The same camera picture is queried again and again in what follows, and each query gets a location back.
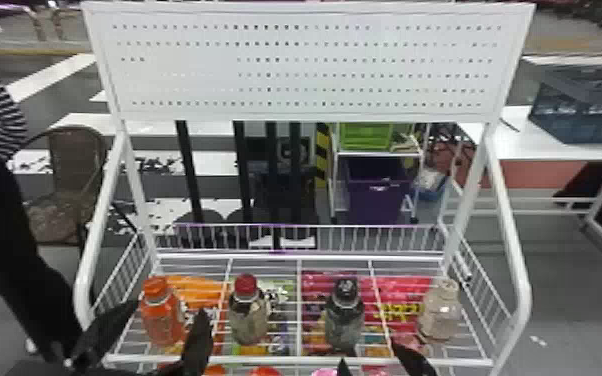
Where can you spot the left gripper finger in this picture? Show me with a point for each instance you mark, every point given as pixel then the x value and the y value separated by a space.
pixel 101 333
pixel 197 349

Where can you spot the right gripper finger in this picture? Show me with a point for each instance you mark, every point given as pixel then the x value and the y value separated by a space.
pixel 414 365
pixel 344 369

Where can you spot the orange bottle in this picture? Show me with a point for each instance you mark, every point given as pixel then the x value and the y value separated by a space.
pixel 162 317

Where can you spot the black cap bottle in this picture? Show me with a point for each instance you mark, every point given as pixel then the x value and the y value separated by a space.
pixel 344 320

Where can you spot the clear beige bottle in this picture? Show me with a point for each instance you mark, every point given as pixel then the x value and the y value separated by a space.
pixel 440 315

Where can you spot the orange snack packet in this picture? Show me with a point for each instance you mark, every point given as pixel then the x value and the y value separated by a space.
pixel 198 291

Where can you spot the red cap bottle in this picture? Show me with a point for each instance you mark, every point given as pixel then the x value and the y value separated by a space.
pixel 247 315

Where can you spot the pink snack packet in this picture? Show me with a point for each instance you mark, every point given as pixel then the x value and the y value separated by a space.
pixel 400 288

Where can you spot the purple crate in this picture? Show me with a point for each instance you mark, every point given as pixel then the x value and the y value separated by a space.
pixel 377 191

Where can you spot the brown chair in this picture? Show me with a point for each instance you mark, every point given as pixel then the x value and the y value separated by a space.
pixel 75 157

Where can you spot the green basket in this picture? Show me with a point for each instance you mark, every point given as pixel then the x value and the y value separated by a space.
pixel 366 136

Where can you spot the white side table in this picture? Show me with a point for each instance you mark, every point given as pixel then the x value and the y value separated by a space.
pixel 542 144

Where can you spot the blue basket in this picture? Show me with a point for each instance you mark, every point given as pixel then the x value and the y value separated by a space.
pixel 584 110

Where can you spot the striped post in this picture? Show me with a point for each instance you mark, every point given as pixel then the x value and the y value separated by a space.
pixel 322 152

